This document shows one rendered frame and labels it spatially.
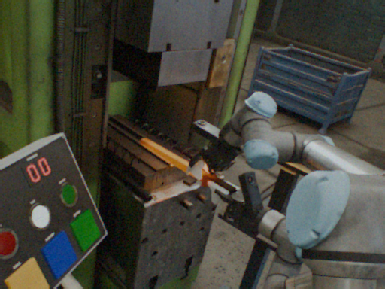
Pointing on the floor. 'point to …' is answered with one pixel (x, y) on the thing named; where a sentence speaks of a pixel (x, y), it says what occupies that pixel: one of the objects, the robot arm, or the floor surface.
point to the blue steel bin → (309, 83)
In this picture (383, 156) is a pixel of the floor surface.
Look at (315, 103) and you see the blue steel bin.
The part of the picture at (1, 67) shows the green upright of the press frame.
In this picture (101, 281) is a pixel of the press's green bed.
